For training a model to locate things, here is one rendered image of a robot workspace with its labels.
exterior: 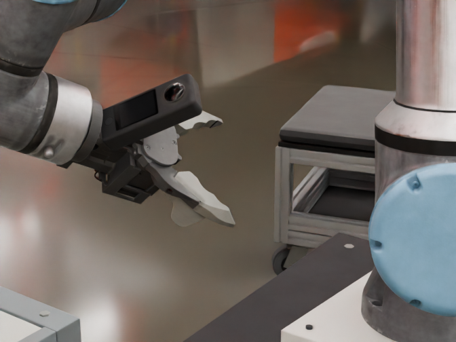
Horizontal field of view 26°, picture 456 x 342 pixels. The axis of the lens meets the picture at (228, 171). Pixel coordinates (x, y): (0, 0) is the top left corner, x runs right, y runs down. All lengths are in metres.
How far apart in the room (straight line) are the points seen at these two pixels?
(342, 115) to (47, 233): 0.76
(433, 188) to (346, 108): 1.22
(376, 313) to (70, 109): 0.41
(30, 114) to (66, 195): 1.52
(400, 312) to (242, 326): 0.27
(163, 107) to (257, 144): 1.82
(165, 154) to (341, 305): 0.28
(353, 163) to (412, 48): 1.05
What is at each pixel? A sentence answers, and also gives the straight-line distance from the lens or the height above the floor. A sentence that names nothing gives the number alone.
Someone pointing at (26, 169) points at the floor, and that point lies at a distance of 2.73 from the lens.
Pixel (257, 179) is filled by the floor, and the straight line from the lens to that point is 2.61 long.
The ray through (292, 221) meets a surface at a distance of 1.99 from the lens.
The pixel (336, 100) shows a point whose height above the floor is 0.34.
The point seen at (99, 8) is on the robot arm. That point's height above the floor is 0.73.
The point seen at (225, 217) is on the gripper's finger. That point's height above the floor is 0.50.
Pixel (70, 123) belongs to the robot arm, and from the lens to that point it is 1.04.
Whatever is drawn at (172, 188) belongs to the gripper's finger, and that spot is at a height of 0.54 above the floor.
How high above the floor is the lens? 0.95
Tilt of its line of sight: 21 degrees down
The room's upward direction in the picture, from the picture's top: straight up
